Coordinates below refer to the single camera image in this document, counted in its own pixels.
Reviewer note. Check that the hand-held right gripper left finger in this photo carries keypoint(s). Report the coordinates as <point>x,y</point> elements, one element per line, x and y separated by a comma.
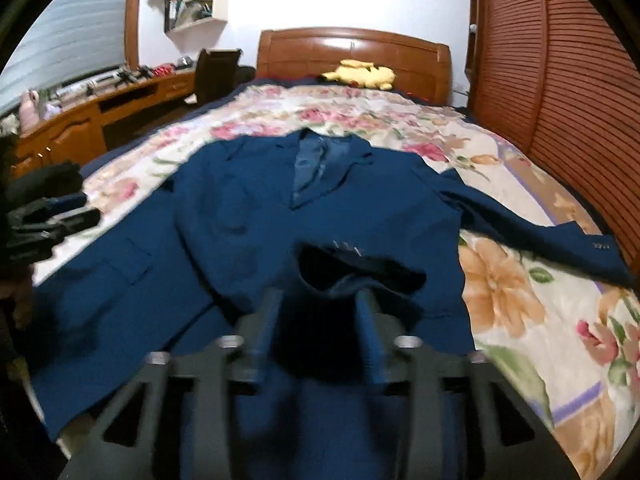
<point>265,332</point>

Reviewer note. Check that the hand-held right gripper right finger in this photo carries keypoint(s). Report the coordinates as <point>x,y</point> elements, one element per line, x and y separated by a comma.
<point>371,332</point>

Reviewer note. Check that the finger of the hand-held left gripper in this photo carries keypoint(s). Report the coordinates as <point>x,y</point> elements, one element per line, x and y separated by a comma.
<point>75,221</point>
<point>70,201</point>

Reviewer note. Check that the blue suit jacket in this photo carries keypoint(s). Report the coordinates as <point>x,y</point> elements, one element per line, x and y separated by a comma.
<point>350,210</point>

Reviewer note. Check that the wooden desk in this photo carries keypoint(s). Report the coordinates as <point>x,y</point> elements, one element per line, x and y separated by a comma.
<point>75,130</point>

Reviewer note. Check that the pink desk item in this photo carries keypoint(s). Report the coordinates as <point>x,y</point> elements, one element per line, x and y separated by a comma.
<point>30,110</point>

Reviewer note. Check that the floral blanket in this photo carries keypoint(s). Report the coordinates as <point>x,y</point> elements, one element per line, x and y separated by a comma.
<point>500,280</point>

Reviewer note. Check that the black desk object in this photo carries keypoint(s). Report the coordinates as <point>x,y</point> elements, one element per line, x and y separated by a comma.
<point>132,75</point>

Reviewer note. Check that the red basket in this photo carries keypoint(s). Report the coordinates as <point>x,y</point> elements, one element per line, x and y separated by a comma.
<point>163,70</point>

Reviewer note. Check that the window blind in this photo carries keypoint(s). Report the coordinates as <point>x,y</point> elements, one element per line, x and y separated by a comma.
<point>75,20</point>

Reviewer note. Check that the person's dark clothing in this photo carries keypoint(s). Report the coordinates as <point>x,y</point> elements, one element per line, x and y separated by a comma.
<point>20,410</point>

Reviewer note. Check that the yellow plush toy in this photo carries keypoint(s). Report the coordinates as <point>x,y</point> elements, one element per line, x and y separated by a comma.
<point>360,75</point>

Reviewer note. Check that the wooden headboard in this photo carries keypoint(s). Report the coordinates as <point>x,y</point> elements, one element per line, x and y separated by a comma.
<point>390,50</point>

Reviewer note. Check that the louvered wooden wardrobe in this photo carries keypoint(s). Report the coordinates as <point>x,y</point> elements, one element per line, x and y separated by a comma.
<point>575,85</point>

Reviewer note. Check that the wooden window frame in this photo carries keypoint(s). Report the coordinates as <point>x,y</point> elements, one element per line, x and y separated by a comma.
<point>132,25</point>

